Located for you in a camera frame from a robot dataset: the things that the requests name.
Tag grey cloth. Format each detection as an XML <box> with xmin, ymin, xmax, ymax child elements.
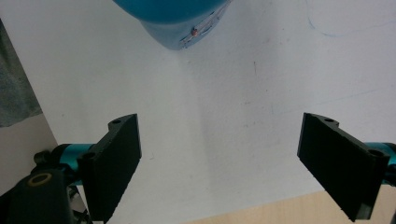
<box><xmin>0</xmin><ymin>18</ymin><xmax>44</xmax><ymax>128</ymax></box>

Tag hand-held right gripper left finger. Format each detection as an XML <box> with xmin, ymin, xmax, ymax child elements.
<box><xmin>50</xmin><ymin>113</ymin><xmax>143</xmax><ymax>224</ymax></box>

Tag blue plastic bottle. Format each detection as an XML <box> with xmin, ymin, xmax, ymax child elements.
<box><xmin>111</xmin><ymin>0</ymin><xmax>233</xmax><ymax>51</ymax></box>

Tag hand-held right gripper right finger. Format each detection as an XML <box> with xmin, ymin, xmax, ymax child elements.
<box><xmin>296</xmin><ymin>112</ymin><xmax>396</xmax><ymax>223</ymax></box>

